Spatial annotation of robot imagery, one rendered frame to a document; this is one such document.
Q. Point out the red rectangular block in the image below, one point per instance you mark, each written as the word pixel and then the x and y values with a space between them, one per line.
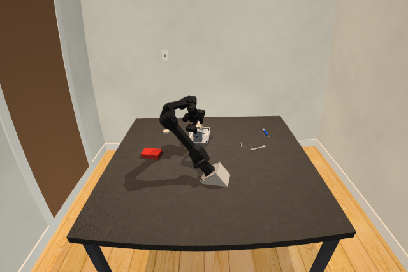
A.
pixel 151 153

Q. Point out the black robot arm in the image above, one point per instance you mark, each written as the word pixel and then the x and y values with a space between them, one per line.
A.
pixel 169 121

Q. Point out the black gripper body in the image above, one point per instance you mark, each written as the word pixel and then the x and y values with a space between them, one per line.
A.
pixel 194 118

